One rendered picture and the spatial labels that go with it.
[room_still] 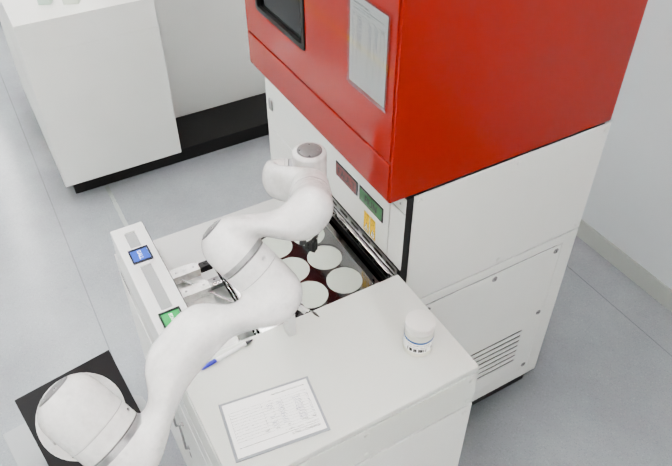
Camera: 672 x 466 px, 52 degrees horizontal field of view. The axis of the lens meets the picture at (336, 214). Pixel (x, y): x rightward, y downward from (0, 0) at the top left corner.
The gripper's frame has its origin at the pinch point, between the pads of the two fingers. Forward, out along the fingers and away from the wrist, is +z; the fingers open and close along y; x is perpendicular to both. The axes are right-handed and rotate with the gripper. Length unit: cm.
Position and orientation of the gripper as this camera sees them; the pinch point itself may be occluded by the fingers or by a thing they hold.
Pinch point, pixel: (311, 244)
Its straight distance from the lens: 185.6
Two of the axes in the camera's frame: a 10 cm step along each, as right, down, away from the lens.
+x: 8.8, 3.2, -3.4
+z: -0.1, 7.5, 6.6
